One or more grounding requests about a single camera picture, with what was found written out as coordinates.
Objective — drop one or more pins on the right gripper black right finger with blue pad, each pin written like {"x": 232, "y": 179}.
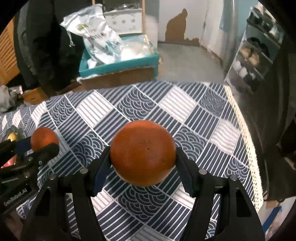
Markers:
{"x": 199, "y": 184}

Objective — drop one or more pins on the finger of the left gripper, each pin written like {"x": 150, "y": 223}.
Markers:
{"x": 11, "y": 148}
{"x": 42, "y": 155}

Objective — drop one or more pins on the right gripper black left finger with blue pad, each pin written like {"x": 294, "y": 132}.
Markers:
{"x": 88, "y": 182}

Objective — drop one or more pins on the small orange tangerine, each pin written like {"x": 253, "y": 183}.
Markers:
{"x": 42, "y": 137}

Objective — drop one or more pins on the large orange with stem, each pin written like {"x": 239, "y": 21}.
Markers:
{"x": 143, "y": 153}

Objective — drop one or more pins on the small yellow fruit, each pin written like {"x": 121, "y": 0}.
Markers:
{"x": 13, "y": 136}

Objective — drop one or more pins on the small red apple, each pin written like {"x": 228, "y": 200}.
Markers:
{"x": 10, "y": 162}

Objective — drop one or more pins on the dark glass fruit bowl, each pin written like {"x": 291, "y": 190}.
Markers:
{"x": 21, "y": 134}

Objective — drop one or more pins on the grey clothes pile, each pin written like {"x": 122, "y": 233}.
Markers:
{"x": 10, "y": 97}

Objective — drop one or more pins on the small wooden drawer box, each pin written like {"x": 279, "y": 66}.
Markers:
{"x": 35, "y": 96}

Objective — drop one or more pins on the blue white patterned tablecloth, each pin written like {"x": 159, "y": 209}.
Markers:
{"x": 203, "y": 120}

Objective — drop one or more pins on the wooden louvered wardrobe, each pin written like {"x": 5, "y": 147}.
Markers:
{"x": 8, "y": 62}

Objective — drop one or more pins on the black hanging jacket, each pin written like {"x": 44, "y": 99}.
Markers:
{"x": 47, "y": 56}

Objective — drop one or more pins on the brown cardboard box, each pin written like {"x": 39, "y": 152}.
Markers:
{"x": 116, "y": 79}

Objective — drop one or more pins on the white printed plastic bag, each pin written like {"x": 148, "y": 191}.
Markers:
{"x": 101, "y": 41}

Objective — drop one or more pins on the teal storage bin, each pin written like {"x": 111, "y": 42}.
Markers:
{"x": 137, "y": 52}

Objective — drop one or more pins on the white patterned storage box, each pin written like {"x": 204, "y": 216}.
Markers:
{"x": 125, "y": 21}

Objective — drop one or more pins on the grey shoe rack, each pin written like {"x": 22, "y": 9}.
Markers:
{"x": 257, "y": 51}

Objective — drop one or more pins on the wooden shelf rack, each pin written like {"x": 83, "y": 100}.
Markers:
{"x": 110, "y": 5}

